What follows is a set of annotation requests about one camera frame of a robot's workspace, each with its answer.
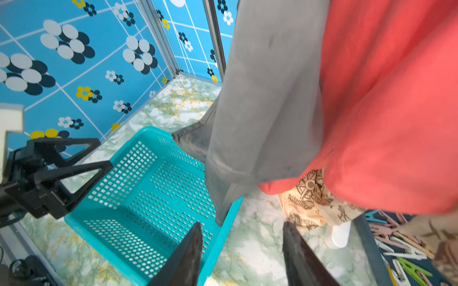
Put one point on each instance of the red garment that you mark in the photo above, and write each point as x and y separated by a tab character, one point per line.
389	81

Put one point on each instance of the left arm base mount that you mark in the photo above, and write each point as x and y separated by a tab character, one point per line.
26	272

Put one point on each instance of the pile of coloured clothespins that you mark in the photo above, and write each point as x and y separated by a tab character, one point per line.
407	259

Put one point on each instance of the beige compass print t-shirt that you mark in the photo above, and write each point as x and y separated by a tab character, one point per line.
310	204

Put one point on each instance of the dark grey garment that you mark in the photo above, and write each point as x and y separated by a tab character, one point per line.
267	121

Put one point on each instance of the metal clothes rack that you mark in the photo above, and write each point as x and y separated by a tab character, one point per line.
336	237

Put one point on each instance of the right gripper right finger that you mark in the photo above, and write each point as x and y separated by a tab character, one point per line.
303	268

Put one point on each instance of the teal laundry basket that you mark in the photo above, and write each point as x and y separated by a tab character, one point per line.
138	214

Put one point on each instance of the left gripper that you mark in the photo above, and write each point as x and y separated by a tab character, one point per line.
42	182

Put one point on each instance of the dark grey clothespin tray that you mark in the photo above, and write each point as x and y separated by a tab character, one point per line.
376	264

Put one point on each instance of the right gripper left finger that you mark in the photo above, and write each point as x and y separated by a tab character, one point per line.
183	267

